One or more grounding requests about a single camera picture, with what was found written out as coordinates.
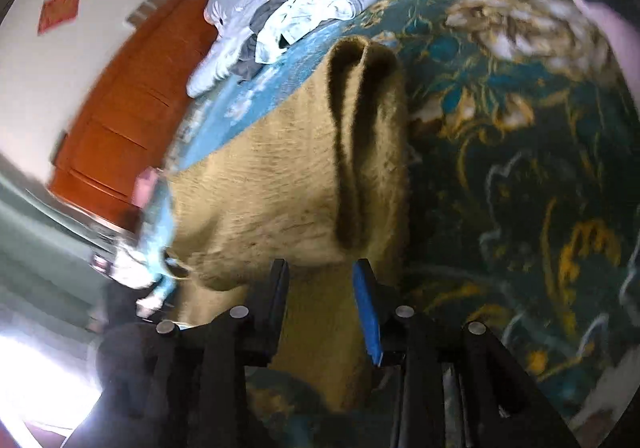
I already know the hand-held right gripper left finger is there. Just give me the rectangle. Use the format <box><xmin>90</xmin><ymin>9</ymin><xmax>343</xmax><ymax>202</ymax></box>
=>
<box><xmin>65</xmin><ymin>258</ymin><xmax>291</xmax><ymax>448</ymax></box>

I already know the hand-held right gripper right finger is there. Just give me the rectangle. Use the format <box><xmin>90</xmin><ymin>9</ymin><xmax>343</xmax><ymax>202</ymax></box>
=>
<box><xmin>352</xmin><ymin>258</ymin><xmax>582</xmax><ymax>448</ymax></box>

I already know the tan knitted sweater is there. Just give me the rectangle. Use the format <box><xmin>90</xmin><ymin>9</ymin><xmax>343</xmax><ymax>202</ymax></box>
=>
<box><xmin>167</xmin><ymin>38</ymin><xmax>414</xmax><ymax>415</ymax></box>

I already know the orange wooden door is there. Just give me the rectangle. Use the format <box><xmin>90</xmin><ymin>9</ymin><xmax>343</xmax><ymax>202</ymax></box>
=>
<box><xmin>46</xmin><ymin>0</ymin><xmax>227</xmax><ymax>235</ymax></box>

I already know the teal floral bedspread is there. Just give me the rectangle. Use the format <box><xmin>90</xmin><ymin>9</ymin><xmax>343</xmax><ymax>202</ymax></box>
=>
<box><xmin>140</xmin><ymin>0</ymin><xmax>640</xmax><ymax>448</ymax></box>

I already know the grey garment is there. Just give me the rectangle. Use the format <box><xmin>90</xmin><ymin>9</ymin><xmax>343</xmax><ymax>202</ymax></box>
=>
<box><xmin>234</xmin><ymin>0</ymin><xmax>303</xmax><ymax>84</ymax></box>

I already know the pale pink cloth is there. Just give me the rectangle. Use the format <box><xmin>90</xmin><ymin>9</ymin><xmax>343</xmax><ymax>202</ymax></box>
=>
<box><xmin>567</xmin><ymin>0</ymin><xmax>640</xmax><ymax>93</ymax></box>

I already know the red square wall decoration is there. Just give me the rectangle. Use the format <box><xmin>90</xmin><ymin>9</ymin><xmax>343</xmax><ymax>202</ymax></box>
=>
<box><xmin>37</xmin><ymin>0</ymin><xmax>83</xmax><ymax>35</ymax></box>

